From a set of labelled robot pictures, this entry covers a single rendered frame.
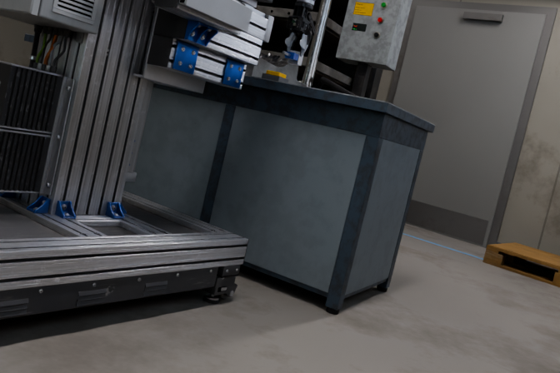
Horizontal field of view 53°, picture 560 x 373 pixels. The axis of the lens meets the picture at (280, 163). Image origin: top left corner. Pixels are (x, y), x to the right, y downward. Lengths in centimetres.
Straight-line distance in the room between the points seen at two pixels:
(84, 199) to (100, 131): 21
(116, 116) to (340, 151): 82
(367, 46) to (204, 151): 116
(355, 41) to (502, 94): 253
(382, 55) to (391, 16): 21
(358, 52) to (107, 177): 172
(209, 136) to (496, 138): 346
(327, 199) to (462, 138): 345
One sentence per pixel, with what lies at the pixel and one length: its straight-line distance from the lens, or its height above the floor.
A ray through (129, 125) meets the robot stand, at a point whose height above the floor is 52.
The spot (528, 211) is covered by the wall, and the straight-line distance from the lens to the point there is 535.
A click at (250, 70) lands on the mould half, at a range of 237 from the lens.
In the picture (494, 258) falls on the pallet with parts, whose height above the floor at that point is 5.
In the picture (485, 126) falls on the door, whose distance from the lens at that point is 543.
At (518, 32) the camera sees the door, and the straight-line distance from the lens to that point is 555.
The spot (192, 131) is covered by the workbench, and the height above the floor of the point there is 52.
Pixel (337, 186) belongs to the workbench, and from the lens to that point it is 212.
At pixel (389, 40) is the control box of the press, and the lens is 309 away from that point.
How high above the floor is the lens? 63
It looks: 4 degrees down
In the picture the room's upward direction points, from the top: 13 degrees clockwise
